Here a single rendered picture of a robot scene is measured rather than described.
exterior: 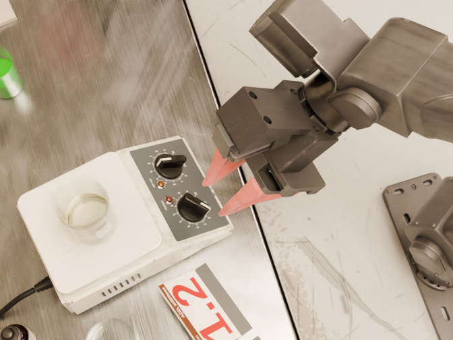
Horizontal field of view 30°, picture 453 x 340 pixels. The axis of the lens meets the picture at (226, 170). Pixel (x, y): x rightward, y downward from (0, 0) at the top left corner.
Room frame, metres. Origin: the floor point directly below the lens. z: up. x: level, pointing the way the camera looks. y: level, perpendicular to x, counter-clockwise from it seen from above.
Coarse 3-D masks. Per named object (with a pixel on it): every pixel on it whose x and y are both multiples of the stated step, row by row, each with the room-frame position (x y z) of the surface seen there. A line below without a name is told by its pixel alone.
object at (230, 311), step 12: (204, 264) 0.22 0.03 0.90; (204, 276) 0.21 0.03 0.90; (204, 288) 0.20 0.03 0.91; (216, 288) 0.20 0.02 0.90; (168, 300) 0.18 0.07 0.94; (216, 300) 0.18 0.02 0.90; (228, 300) 0.18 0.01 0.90; (228, 312) 0.17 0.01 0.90; (240, 312) 0.17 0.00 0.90; (240, 324) 0.15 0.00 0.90; (192, 336) 0.14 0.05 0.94; (240, 336) 0.14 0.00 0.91
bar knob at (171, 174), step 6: (162, 156) 0.34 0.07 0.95; (168, 156) 0.33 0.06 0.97; (174, 156) 0.33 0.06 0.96; (180, 156) 0.33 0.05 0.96; (156, 162) 0.33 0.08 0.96; (162, 162) 0.32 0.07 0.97; (168, 162) 0.32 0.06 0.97; (174, 162) 0.33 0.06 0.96; (180, 162) 0.33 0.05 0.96; (156, 168) 0.32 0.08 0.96; (162, 168) 0.32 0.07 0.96; (168, 168) 0.32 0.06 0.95; (174, 168) 0.32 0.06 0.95; (180, 168) 0.32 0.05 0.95; (162, 174) 0.31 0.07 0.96; (168, 174) 0.31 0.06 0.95; (174, 174) 0.32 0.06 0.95; (180, 174) 0.32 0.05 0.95
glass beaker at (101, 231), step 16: (80, 176) 0.28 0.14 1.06; (64, 192) 0.27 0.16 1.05; (80, 192) 0.28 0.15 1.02; (96, 192) 0.28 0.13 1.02; (64, 208) 0.26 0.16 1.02; (112, 208) 0.26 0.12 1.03; (64, 224) 0.23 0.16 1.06; (96, 224) 0.23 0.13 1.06; (112, 224) 0.24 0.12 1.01; (80, 240) 0.23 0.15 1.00; (96, 240) 0.23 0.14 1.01
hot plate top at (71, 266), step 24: (96, 168) 0.32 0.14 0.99; (120, 168) 0.31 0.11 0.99; (48, 192) 0.29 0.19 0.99; (120, 192) 0.29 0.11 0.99; (24, 216) 0.27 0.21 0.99; (48, 216) 0.27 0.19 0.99; (120, 216) 0.26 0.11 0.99; (144, 216) 0.26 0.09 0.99; (48, 240) 0.24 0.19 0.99; (72, 240) 0.24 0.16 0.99; (120, 240) 0.23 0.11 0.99; (144, 240) 0.23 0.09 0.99; (48, 264) 0.21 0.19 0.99; (72, 264) 0.21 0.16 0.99; (96, 264) 0.21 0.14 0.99; (120, 264) 0.21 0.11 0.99; (72, 288) 0.19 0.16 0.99
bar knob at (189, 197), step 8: (184, 200) 0.28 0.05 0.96; (192, 200) 0.28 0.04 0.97; (200, 200) 0.28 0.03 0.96; (184, 208) 0.27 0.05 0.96; (192, 208) 0.27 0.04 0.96; (200, 208) 0.27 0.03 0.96; (208, 208) 0.27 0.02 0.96; (184, 216) 0.26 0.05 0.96; (192, 216) 0.27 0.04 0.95; (200, 216) 0.27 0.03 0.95
